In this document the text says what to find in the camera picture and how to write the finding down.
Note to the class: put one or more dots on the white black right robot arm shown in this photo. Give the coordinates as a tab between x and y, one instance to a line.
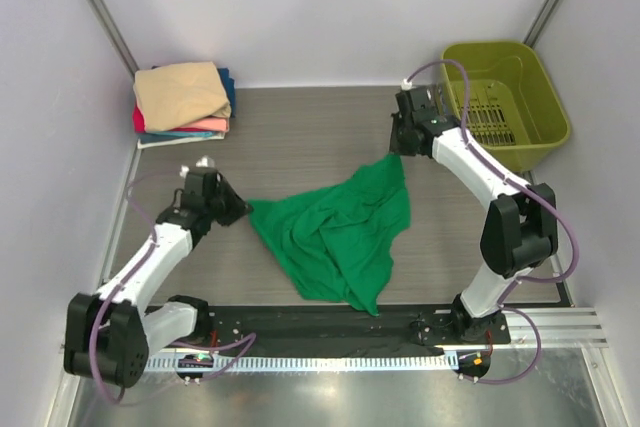
518	234

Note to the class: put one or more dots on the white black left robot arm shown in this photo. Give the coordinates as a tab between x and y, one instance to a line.
110	334

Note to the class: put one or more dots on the slotted cable duct rail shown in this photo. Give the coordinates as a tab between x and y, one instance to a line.
183	363

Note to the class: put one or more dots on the magenta folded t-shirt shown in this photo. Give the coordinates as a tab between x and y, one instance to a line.
138	120

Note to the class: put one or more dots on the left aluminium corner post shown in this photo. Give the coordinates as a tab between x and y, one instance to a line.
114	35

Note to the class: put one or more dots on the beige folded t-shirt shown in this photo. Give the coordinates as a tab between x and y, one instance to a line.
175	95

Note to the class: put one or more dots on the olive green plastic basket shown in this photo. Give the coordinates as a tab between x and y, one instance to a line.
514	111

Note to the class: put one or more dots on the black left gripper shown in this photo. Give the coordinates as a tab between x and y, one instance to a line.
238	206

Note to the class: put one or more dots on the teal folded t-shirt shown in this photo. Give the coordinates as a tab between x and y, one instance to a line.
228	83

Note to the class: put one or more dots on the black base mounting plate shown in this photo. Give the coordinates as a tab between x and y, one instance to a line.
339	331

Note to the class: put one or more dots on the aluminium frame rail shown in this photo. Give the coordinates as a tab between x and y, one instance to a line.
554	326

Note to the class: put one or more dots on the pink folded t-shirt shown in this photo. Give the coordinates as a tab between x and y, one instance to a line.
212	123

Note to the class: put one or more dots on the green t-shirt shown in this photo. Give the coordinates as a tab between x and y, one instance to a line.
334	243

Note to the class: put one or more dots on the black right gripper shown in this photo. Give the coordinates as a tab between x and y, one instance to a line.
395	147

